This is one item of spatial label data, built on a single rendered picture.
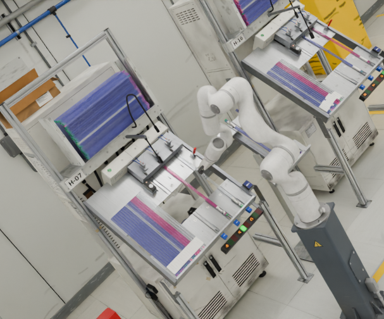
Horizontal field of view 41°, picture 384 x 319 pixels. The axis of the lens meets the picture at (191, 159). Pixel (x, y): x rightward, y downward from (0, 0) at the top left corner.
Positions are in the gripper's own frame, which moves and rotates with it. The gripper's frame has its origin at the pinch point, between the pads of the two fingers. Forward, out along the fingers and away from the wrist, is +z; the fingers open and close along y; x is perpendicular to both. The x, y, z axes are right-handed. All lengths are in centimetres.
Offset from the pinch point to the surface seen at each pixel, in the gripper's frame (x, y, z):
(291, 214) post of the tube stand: 54, -37, 37
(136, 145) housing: -39.4, 15.9, 12.4
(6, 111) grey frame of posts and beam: -88, 67, -17
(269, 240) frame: 55, -14, 38
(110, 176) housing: -34, 41, 12
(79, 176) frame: -44, 55, 8
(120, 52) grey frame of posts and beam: -82, -7, -13
